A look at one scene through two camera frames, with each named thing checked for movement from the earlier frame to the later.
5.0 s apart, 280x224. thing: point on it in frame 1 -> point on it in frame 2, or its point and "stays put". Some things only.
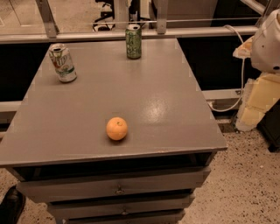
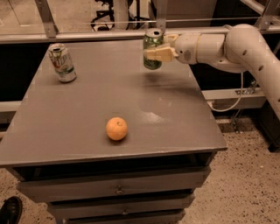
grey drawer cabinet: (56, 143) stays put
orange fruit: (116, 128) stays put
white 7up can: (61, 58) stays put
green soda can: (133, 34) -> (153, 38)
